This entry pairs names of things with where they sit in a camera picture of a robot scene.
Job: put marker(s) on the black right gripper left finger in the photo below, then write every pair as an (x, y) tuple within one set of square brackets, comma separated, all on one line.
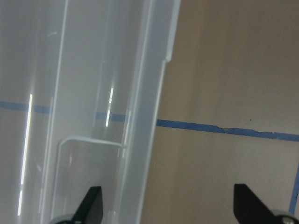
[(90, 211)]

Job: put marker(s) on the clear plastic box lid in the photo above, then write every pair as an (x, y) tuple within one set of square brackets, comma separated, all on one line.
[(80, 84)]

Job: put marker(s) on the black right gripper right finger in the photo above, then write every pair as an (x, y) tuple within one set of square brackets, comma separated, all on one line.
[(248, 208)]

